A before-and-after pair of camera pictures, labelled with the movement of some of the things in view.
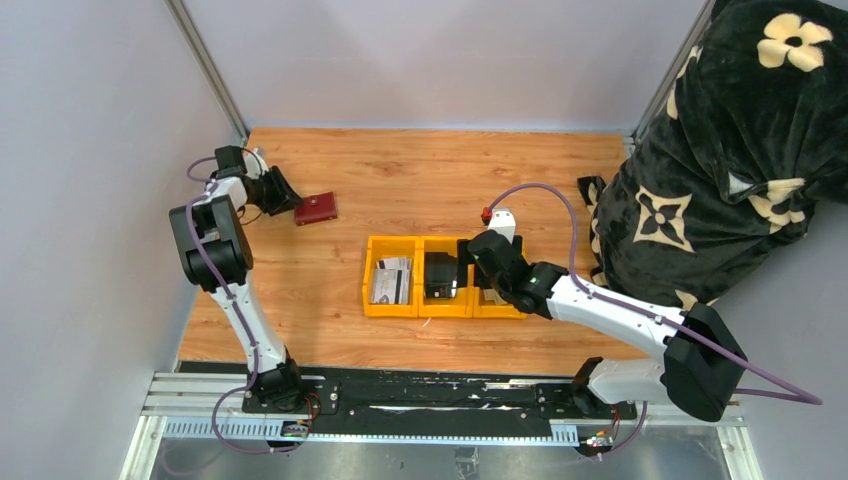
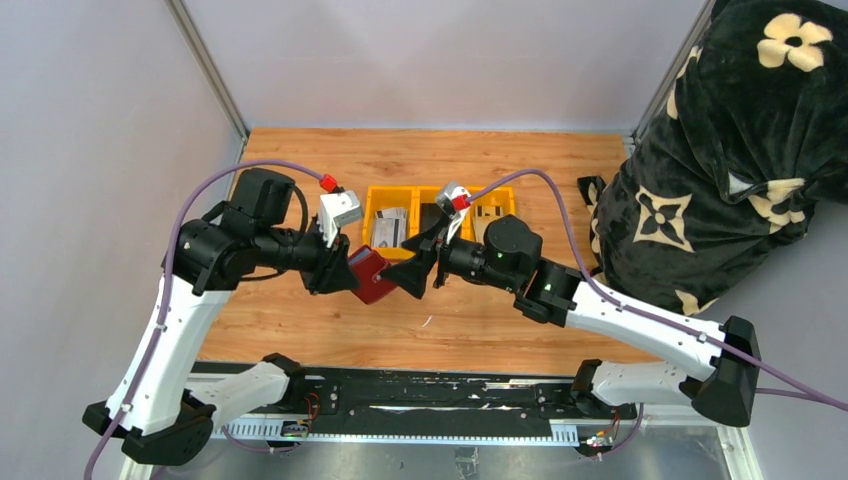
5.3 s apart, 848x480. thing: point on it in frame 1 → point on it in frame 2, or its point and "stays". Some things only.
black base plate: x=446 y=395 stays
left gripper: x=285 y=197 → x=332 y=270
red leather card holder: x=315 y=209 → x=366 y=263
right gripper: x=464 y=255 → x=411 y=277
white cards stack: x=392 y=281 → x=389 y=227
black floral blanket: x=724 y=173 stays
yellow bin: x=392 y=246 → x=377 y=197
